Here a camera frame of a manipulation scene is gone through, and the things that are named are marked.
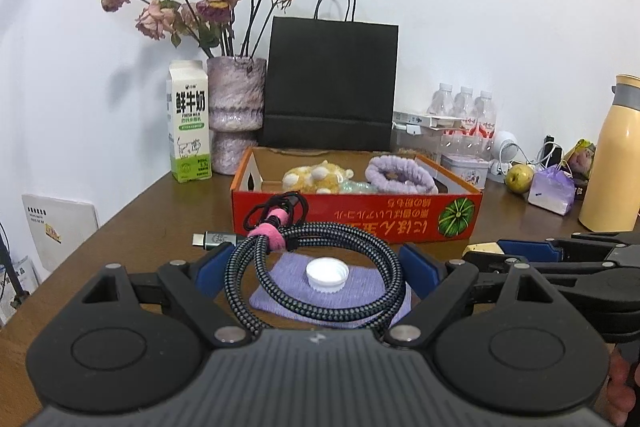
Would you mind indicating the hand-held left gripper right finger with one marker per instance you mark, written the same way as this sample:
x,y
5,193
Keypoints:
x,y
422,269

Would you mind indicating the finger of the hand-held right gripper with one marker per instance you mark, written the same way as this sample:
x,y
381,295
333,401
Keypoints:
x,y
575,271
530,249

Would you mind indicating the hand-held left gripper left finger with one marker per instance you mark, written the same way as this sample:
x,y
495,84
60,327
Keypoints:
x,y
212,267

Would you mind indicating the red cardboard box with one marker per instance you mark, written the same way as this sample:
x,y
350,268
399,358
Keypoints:
x,y
350,217

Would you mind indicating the purple fluffy headband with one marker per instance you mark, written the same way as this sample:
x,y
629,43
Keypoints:
x,y
400,171

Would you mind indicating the yellow white plush toy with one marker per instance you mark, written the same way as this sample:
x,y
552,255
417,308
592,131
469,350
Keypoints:
x,y
315,177

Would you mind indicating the person's right hand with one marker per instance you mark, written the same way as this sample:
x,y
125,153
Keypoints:
x,y
622,387

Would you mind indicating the purple knitted cloth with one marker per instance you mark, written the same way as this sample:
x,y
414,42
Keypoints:
x,y
365,292

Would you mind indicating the purple tissue pack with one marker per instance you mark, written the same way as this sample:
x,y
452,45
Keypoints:
x,y
552,190

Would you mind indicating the green apple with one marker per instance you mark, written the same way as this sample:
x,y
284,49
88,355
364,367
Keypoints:
x,y
520,178

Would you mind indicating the white bottle cap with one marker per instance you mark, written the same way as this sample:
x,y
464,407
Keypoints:
x,y
327,274

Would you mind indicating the black charger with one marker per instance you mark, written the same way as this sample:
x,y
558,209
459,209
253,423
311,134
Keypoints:
x,y
550,152

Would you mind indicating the white tin with purple print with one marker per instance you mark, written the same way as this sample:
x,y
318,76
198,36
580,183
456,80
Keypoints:
x,y
465,168

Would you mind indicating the light green item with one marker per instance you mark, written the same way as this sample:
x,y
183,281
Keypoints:
x,y
357,187

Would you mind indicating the white round device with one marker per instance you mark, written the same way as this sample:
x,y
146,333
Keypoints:
x,y
505,146

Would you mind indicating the yellow thermos bottle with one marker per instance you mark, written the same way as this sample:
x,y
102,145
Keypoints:
x,y
615,167

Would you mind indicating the white green milk carton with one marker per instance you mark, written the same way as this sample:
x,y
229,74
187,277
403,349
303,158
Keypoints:
x,y
191,132

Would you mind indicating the clear box with white lid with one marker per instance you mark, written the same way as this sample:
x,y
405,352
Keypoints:
x,y
415,127

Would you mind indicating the clear water bottle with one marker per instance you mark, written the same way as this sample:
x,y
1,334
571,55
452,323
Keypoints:
x,y
464,106
485,112
442,102

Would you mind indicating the pink mottled vase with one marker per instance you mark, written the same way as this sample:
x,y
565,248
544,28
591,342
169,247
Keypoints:
x,y
235,107

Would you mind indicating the blue white bags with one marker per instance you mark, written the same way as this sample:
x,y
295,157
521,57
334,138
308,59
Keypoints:
x,y
25,274

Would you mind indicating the black paper bag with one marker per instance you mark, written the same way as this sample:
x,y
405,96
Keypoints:
x,y
330,87

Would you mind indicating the black light stand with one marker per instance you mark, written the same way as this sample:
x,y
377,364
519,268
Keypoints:
x,y
6,247

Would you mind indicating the white wall panel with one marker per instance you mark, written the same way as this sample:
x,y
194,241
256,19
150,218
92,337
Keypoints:
x,y
57,229

